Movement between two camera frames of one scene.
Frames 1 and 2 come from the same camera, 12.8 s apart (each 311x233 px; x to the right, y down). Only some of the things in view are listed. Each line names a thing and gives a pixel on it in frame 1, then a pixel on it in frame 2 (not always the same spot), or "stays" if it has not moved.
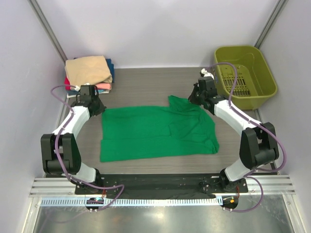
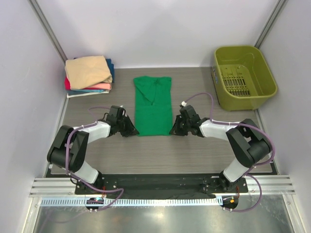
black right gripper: x=192 y=98 -> x=176 y=130
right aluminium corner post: x=270 y=23 stays
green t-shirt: x=181 y=130 -> x=153 y=106
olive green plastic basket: x=255 y=83 stays
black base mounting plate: x=161 y=185 stays
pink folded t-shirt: x=103 y=85 stays
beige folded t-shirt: x=90 y=70 stays
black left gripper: x=101 y=108 -> x=132 y=130
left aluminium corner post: x=40 y=14 stays
